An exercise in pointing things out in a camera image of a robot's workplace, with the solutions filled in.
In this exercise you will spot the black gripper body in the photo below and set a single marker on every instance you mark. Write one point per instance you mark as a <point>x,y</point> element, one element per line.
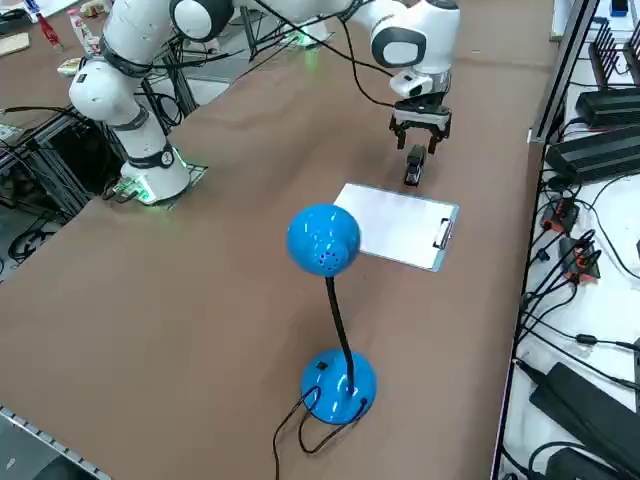
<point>420,106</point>

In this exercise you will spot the black stapler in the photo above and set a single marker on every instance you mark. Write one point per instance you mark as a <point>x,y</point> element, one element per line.
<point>416,162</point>

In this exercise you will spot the blue clipboard with metal clip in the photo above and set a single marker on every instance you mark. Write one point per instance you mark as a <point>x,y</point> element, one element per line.
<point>451,220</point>

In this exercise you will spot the white paper sheet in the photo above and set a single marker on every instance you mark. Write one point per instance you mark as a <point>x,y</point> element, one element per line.
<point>395,225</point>

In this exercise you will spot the blue desk lamp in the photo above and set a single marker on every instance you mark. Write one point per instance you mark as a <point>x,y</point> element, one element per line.
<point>320,235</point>

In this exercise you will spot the black orange power adapter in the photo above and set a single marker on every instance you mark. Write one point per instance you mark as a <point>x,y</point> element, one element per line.
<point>562,217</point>
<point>580,260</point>

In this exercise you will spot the black slotted rack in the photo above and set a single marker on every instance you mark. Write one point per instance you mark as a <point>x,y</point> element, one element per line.
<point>612,50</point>

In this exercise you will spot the large black power brick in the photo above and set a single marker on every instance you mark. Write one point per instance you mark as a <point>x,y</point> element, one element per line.
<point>585,410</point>

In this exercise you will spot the plastic bottle with red label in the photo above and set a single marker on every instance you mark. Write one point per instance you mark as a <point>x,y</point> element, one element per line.
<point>84,30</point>

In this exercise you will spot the small snack pack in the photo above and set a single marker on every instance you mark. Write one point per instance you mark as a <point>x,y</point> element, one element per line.
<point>70,66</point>

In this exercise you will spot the wooden board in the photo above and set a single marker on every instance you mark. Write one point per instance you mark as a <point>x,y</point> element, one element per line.
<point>14,44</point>

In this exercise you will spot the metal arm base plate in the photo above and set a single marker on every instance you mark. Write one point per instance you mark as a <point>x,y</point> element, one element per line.
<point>299,40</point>
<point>197,172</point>

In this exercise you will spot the aluminium profile post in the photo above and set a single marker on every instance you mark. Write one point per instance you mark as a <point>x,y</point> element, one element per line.
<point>565,70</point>

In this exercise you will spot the aluminium rail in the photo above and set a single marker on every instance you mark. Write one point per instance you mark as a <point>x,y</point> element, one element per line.
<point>45,440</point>

